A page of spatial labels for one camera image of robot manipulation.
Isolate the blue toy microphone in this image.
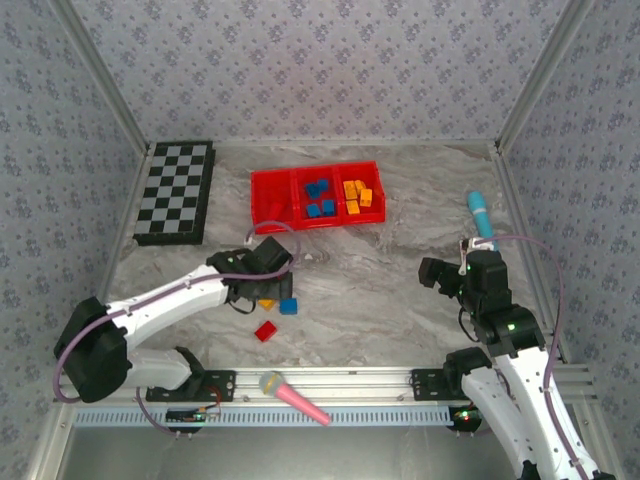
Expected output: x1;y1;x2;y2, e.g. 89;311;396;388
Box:
466;190;500;253

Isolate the red plastic bin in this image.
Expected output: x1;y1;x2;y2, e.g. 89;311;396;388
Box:
292;164;346;230
337;159;389;226
250;168;301;236

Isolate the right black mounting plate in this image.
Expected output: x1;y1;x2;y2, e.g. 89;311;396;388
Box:
410;368;504;401

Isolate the black mounting plate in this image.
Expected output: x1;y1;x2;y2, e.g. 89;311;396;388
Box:
410;368;504;401
145;369;237;403

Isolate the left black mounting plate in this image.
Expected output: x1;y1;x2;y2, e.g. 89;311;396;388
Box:
145;369;237;403

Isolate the pink toy microphone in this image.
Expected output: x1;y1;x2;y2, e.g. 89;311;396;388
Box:
257;371;333;428

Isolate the right circuit board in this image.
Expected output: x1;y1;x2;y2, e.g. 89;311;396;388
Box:
449;405;489;431

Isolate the circuit board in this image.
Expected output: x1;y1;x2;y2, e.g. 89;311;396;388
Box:
449;405;489;431
166;407;222;425

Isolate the black grey chessboard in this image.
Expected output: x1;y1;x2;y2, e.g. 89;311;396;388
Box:
130;141;217;248

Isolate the left circuit board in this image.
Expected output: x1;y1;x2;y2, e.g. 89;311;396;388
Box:
166;407;222;425

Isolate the right thin black cable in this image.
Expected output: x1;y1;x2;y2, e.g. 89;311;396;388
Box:
458;307;481;345

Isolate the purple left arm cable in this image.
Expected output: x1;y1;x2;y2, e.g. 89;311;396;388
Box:
53;221;302;440

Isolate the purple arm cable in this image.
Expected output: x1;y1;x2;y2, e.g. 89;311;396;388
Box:
469;234;591;480
53;221;302;440

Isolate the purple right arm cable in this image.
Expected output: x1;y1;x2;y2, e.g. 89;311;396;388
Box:
469;234;591;480

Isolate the right aluminium table rail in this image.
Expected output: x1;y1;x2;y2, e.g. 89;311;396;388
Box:
492;144;571;364

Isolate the aluminium table rail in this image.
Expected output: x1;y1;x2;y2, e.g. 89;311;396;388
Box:
492;144;571;364
74;144;154;369

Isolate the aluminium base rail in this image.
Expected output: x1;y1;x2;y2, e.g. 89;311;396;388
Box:
53;364;599;406

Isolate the left aluminium table rail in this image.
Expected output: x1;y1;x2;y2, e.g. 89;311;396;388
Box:
74;144;154;369

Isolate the slotted grey cable duct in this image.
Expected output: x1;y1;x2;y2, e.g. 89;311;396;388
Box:
73;404;459;428

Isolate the right aluminium frame post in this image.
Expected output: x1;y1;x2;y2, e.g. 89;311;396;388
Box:
494;0;596;154

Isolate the aluminium frame post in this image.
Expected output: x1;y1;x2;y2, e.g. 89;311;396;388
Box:
49;0;154;154
494;0;596;154

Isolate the left aluminium frame post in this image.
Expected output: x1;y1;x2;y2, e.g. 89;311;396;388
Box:
49;0;154;154

